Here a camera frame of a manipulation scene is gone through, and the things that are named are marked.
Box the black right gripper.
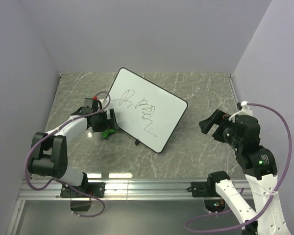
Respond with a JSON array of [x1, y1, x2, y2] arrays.
[[198, 107, 242, 149]]

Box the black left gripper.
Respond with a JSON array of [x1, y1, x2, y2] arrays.
[[92, 108, 119, 132]]

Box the green whiteboard eraser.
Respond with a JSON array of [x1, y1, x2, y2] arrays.
[[101, 129, 116, 139]]

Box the white whiteboard black frame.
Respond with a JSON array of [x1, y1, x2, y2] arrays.
[[108, 68, 188, 153]]

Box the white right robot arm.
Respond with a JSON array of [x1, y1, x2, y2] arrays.
[[199, 107, 290, 235]]

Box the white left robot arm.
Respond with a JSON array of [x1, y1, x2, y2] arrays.
[[24, 97, 119, 197]]

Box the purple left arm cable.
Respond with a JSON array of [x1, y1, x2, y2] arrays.
[[24, 90, 111, 218]]

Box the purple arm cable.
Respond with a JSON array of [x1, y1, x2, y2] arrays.
[[24, 90, 111, 218], [185, 100, 292, 233]]

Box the aluminium right side rail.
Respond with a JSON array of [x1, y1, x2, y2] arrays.
[[226, 73, 239, 104]]

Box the aluminium rail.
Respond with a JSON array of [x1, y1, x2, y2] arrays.
[[226, 73, 239, 104], [17, 178, 254, 201]]

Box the aluminium front rail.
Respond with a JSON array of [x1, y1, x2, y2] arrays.
[[17, 178, 254, 201]]

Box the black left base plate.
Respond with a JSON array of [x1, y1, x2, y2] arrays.
[[60, 182, 105, 198]]

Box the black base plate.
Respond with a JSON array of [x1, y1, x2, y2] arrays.
[[186, 182, 219, 198], [60, 182, 105, 198]]

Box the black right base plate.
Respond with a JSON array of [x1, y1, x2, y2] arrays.
[[186, 182, 219, 198]]

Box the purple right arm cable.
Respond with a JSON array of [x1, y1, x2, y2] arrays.
[[185, 100, 292, 233]]

